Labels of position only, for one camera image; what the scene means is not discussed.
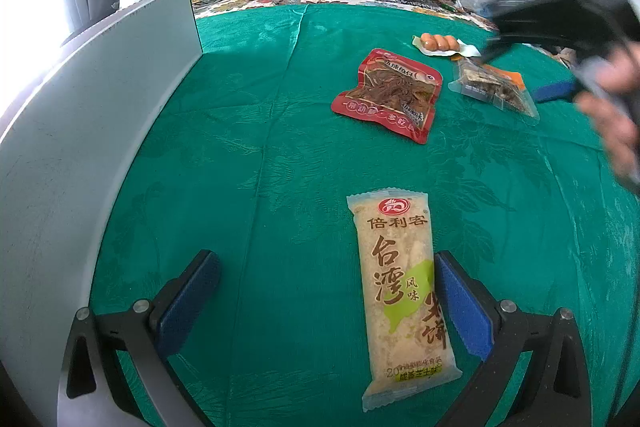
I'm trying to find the sausage packet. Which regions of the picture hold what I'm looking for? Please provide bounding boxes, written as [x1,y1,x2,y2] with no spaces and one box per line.
[412,33,482,58]

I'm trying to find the green blanket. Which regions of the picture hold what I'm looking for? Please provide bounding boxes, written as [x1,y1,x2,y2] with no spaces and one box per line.
[90,3,640,427]

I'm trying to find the floral patterned bedsheet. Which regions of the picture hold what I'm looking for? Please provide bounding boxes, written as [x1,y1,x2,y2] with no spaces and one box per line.
[192,0,501,30]

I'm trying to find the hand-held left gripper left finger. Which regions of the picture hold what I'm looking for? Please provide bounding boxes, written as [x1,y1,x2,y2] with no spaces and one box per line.
[57,249,223,427]

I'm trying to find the clear brown snack packet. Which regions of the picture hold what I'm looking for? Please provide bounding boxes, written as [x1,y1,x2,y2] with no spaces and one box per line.
[447,57,541,122]

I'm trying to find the beige rice cracker packet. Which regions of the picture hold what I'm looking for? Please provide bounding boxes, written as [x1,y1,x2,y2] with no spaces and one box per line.
[346,188,463,413]

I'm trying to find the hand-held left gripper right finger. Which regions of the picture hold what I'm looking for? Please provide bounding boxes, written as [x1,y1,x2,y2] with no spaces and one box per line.
[432,251,593,427]

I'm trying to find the person's right hand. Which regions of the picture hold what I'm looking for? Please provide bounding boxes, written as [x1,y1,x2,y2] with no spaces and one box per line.
[577,42,640,192]

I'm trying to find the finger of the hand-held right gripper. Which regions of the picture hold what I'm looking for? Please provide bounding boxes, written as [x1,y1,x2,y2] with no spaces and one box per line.
[531,79,576,104]
[481,34,531,62]

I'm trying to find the red dried fish packet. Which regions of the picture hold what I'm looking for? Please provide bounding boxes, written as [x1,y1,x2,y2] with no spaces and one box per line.
[330,48,444,145]

